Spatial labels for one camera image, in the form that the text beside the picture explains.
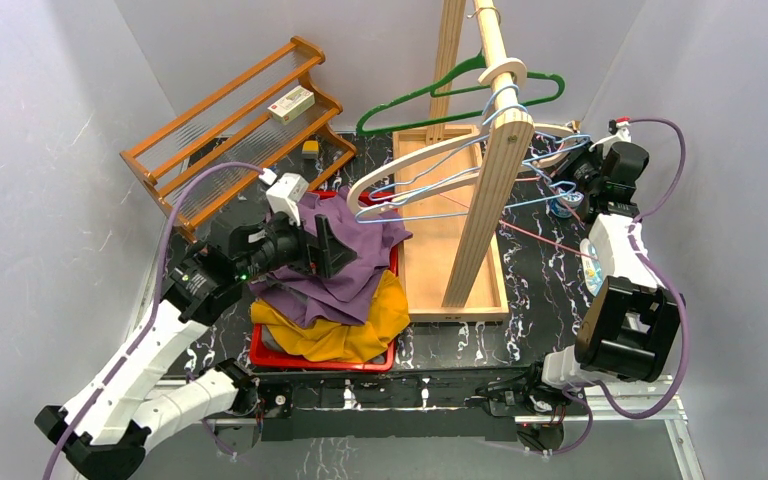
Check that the mustard yellow garment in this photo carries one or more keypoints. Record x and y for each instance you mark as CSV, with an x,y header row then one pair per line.
x,y
328,341

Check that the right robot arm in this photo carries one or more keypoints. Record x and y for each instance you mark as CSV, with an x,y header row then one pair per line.
x,y
629,329

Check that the round blue white tin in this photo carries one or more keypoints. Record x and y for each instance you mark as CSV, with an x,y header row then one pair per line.
x,y
566,206

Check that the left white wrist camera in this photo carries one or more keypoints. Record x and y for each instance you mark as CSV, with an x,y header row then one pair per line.
x,y
284,192

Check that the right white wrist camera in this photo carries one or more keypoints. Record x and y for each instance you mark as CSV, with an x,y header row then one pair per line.
x,y
618,132

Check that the wooden clothes rack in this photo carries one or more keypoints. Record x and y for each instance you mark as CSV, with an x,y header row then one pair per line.
x,y
450,269

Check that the black metal base frame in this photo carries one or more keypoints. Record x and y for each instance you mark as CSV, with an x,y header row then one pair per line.
x,y
494,403

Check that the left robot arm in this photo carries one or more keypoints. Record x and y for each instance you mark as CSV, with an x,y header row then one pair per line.
x,y
108,428

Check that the small yellow black object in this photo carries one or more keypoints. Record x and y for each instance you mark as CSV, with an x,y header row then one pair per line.
x,y
310,150

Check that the pink wire hanger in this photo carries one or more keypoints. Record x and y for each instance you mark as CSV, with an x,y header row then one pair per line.
x,y
533,235

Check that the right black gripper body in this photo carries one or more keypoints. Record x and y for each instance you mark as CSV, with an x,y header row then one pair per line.
x,y
582,167

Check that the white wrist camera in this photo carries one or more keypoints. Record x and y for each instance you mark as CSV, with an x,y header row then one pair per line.
x,y
618,132
284,192

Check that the red plastic tray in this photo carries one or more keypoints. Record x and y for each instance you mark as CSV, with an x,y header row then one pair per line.
x,y
345,298

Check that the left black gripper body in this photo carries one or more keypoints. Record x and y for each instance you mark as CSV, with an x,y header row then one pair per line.
x,y
321,245

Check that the small white box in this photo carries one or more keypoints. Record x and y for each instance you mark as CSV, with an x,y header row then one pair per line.
x,y
292,104

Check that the orange wooden shoe rack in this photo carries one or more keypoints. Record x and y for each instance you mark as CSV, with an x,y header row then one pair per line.
x,y
233,125

